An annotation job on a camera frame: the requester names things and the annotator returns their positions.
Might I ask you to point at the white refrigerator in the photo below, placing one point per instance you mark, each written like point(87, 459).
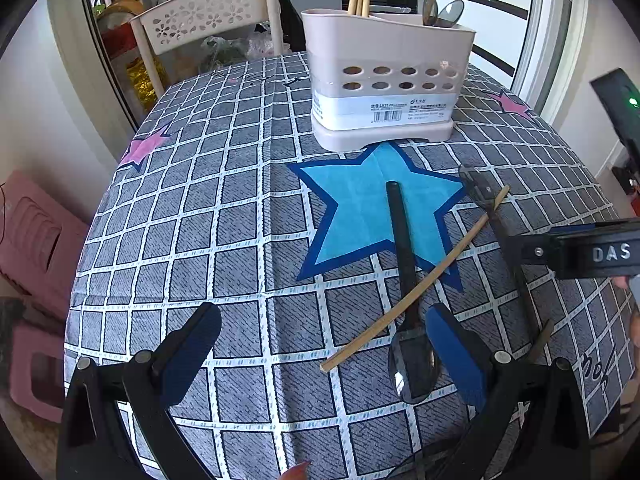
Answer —
point(495, 5)

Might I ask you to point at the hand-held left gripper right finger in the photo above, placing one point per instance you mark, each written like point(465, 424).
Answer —
point(457, 355)

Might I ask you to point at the blue star sticker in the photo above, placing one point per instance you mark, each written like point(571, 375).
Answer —
point(360, 200)

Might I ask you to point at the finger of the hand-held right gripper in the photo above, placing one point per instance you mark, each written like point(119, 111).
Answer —
point(539, 251)

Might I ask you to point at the clear plastic bags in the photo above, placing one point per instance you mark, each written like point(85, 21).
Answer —
point(235, 50)

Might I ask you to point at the white plastic basket trolley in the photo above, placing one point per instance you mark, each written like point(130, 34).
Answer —
point(200, 15)

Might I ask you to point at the person's right hand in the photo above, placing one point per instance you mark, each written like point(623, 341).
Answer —
point(635, 325)

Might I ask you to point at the sliding door frame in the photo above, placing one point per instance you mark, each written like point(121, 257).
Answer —
point(105, 60)

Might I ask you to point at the pink plastic stool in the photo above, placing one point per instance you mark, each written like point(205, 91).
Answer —
point(37, 375)

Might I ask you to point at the stack of pink stools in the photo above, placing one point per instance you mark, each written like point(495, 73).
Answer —
point(35, 240)

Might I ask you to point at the red plastic basket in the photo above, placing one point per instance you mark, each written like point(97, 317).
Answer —
point(116, 37)

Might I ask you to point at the pink plastic utensil holder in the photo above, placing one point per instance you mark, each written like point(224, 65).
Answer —
point(385, 95)

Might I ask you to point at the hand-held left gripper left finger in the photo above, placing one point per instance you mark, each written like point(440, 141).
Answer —
point(192, 355)

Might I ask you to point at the gold foil bag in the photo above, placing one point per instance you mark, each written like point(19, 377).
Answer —
point(145, 77)

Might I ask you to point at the bamboo chopstick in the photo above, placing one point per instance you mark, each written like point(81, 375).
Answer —
point(350, 348)
point(545, 336)

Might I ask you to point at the pink star sticker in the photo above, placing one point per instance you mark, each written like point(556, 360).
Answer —
point(142, 149)
point(512, 105)

